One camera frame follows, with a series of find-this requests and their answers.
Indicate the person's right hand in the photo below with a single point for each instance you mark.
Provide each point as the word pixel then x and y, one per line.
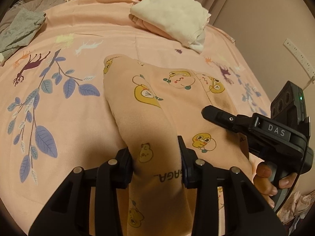
pixel 263 183

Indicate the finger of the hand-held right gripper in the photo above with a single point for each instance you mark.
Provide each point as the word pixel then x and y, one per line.
pixel 219 116

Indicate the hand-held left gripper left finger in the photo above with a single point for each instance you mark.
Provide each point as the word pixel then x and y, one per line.
pixel 126 163

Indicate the white folded cloth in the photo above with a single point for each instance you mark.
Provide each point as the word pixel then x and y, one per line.
pixel 172 12

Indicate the peach cartoon print garment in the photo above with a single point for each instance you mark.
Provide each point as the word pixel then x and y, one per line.
pixel 152 118

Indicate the white power strip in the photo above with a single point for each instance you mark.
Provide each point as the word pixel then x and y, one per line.
pixel 299 56

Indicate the pink animal print bed sheet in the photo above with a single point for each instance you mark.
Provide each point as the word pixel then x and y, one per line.
pixel 73 127

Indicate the floral patterned cloth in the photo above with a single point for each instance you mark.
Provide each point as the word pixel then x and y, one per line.
pixel 295 209

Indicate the grey cloth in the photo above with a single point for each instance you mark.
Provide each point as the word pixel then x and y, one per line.
pixel 19 29

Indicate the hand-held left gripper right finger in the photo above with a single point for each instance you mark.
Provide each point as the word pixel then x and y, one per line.
pixel 185 163

